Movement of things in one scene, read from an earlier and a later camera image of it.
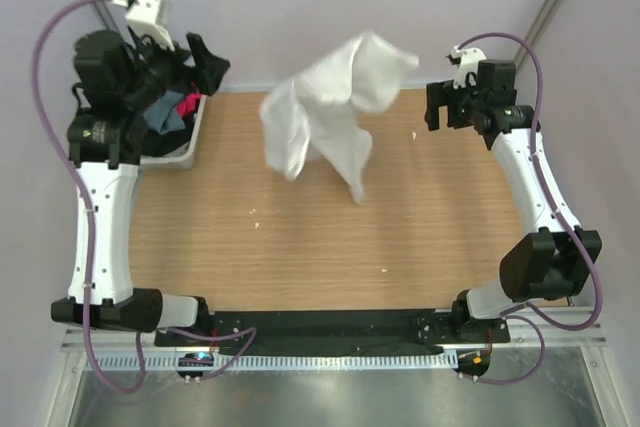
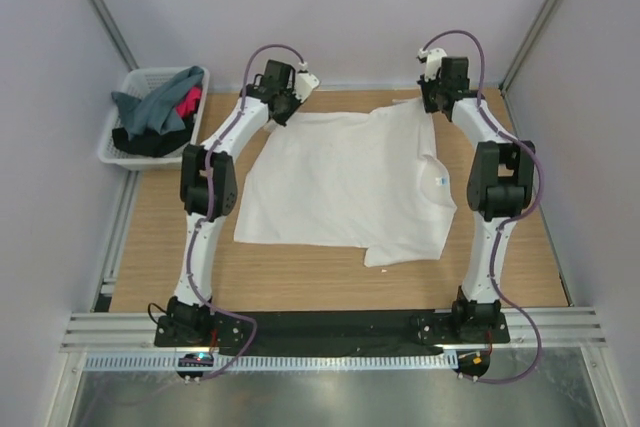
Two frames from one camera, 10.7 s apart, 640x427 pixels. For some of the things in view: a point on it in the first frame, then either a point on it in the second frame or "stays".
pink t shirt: x=188 y=105 stays
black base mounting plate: x=352 y=332 stays
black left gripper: x=205 y=76 to x=283 y=120
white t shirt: x=325 y=107 to x=368 y=181
